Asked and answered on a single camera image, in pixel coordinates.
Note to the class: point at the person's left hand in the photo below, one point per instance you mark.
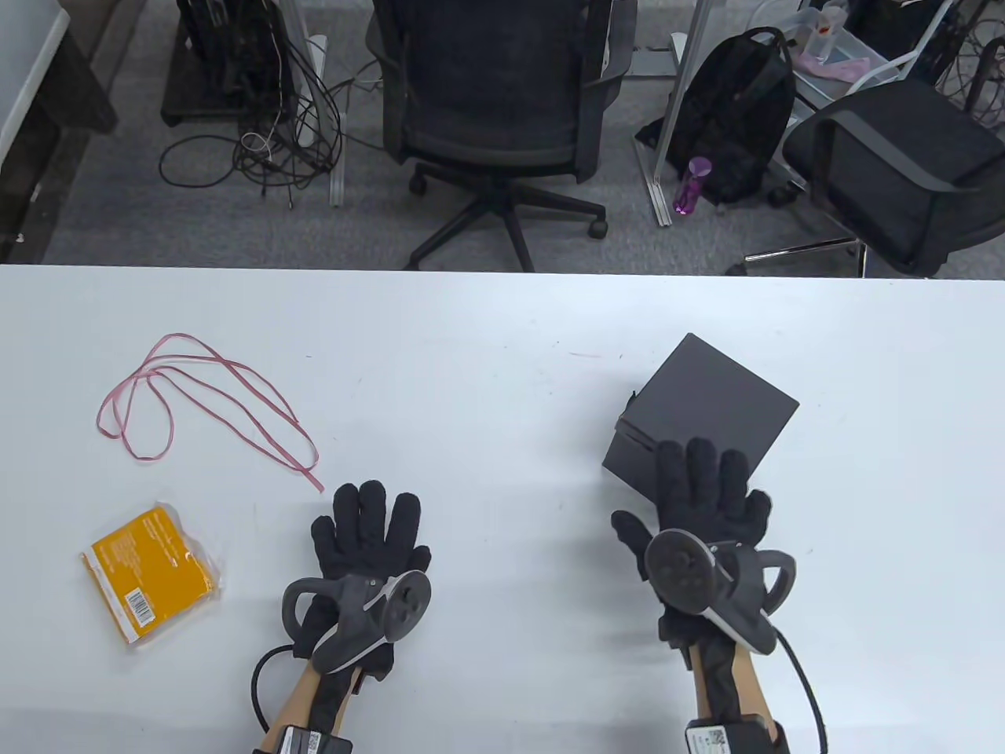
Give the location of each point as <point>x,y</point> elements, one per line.
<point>361,534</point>

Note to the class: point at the person's right hand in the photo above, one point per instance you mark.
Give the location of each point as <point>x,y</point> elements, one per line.
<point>707,495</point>

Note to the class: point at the pink bow ribbon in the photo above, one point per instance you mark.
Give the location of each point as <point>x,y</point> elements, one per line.
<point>314,481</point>

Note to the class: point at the black cardboard box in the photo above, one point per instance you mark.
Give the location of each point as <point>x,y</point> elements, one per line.
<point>707,393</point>

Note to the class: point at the yellow packet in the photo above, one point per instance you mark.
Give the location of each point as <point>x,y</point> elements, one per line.
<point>149,573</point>

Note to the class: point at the person's left forearm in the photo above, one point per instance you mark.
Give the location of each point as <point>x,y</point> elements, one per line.
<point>294,703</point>

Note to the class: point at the person's right forearm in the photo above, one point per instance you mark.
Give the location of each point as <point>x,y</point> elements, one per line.
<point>746,675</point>

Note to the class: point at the grey right hand controller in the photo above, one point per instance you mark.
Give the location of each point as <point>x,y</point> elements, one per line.
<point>683,569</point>

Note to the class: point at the grey hand controller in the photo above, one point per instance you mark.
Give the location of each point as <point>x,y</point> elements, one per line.
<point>353,628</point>
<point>683,569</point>

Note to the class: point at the grey left hand controller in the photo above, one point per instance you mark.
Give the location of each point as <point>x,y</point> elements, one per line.
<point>353,628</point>

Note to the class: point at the black left wrist pack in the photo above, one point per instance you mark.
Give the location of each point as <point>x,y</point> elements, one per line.
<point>314,740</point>

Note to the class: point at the black wrist pack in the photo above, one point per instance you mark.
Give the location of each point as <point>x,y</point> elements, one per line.
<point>314,740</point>
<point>730,738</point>

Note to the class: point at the black right wrist pack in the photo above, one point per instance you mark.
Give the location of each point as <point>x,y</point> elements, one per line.
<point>730,738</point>

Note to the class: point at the purple water bottle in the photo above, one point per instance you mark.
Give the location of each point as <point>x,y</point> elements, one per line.
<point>691,188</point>

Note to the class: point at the black chair with grey armrest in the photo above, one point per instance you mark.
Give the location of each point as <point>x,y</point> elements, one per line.
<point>903,157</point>

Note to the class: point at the black backpack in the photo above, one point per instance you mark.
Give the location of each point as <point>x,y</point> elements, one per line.
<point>730,102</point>

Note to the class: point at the pink cloth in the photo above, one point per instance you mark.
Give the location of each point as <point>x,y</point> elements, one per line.
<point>836,69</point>

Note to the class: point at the clear plastic bin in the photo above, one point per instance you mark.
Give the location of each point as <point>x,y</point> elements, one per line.
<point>844,55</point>

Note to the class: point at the black mesh office chair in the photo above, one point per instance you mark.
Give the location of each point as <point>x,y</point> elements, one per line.
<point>487,78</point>

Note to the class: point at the clear spray bottle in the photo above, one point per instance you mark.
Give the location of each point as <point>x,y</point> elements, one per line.
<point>828,31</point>

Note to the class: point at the white power strip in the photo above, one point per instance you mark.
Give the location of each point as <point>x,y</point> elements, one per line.
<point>316,55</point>

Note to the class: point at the black computer tower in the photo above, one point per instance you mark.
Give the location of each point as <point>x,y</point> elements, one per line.
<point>228,47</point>

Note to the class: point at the white desk with dark sides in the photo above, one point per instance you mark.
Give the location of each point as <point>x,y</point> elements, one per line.
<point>71,86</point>

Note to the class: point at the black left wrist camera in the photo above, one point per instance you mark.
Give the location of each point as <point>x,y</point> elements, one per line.
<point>381,660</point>

